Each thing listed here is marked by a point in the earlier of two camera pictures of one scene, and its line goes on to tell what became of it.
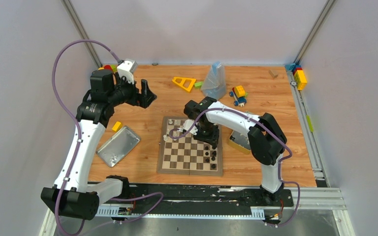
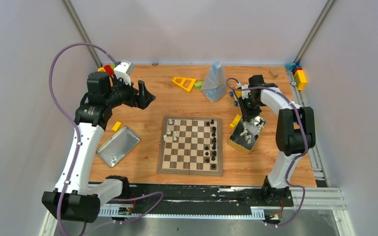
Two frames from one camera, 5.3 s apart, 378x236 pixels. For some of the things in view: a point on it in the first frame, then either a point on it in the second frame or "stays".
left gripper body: x=139 y=96 stays
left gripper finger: x=146 y=97 stays
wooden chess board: x=186 y=155 stays
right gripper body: x=207 y=132 → x=250 y=107
